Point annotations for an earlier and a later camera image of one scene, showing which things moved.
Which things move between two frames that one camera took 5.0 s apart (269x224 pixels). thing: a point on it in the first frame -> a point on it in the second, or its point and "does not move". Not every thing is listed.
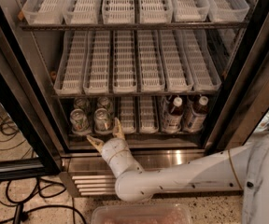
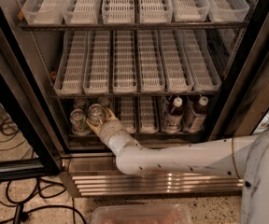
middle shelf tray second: [96, 69] does not move
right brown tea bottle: [196, 116] does not move
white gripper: [114, 148] -> [110, 129]
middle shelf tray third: [124, 63] does not move
